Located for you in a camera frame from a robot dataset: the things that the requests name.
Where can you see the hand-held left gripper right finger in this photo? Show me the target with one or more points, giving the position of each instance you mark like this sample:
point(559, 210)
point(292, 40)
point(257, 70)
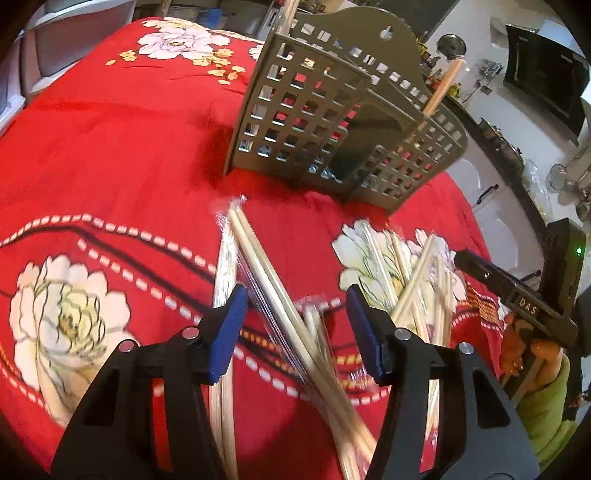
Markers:
point(364, 337)

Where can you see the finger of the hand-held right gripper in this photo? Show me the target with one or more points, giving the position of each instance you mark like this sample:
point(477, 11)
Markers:
point(482, 270)

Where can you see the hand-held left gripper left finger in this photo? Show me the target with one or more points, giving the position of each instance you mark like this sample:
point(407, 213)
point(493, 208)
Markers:
point(226, 332)

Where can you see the pile of chopsticks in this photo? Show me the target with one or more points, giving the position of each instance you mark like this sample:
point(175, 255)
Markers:
point(415, 281)

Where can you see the grey perforated utensil holder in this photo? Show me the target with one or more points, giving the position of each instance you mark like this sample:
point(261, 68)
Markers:
point(369, 134)

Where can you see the person's right forearm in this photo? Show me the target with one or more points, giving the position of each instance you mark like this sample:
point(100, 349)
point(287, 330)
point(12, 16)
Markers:
point(549, 410)

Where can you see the hanging metal utensils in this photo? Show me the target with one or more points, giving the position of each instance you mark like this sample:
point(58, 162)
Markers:
point(485, 71)

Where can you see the person's right hand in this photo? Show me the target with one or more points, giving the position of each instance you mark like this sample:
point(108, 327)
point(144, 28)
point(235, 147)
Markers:
point(512, 346)

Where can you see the white kitchen cabinets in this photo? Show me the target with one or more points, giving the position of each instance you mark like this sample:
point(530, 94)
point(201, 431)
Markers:
point(498, 217)

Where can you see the glass jar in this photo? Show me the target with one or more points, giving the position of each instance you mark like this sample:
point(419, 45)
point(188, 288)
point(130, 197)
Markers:
point(558, 177)

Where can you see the steel cooking pot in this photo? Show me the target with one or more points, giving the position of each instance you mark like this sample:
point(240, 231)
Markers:
point(512, 152)

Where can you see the row of condiment bottles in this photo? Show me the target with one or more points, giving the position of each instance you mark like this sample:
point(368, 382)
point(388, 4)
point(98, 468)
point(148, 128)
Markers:
point(455, 91)

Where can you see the black range hood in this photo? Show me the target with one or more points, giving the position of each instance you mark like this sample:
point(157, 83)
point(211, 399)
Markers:
point(545, 78)

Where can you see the red floral tablecloth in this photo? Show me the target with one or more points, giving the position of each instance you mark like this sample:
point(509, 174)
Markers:
point(138, 138)

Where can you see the steel pot lid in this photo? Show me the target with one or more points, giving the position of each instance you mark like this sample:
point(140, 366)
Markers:
point(450, 46)

